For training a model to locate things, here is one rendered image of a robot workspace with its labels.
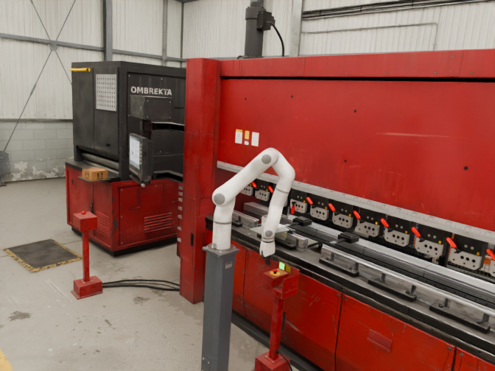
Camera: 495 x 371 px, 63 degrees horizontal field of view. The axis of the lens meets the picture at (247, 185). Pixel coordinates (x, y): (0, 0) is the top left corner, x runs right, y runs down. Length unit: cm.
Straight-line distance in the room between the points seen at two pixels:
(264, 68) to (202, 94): 64
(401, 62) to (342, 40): 545
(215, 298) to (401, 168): 143
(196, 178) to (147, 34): 734
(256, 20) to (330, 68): 99
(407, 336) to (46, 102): 836
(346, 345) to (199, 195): 178
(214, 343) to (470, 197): 182
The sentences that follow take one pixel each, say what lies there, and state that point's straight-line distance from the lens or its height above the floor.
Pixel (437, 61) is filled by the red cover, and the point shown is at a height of 224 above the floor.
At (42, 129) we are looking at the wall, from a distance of 958.
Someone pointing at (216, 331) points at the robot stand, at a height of 44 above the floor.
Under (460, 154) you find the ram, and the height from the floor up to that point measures 177.
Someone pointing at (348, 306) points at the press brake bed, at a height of 70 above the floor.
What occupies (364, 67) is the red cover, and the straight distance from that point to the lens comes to 270.
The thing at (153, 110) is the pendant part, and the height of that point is 183.
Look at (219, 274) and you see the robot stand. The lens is 269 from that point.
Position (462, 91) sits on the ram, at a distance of 243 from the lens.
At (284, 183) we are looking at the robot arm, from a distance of 247.
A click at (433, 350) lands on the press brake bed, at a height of 69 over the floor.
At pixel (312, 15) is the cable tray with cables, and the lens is 841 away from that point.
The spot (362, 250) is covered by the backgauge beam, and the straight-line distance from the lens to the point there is 312.
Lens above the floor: 198
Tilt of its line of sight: 12 degrees down
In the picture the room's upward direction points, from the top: 4 degrees clockwise
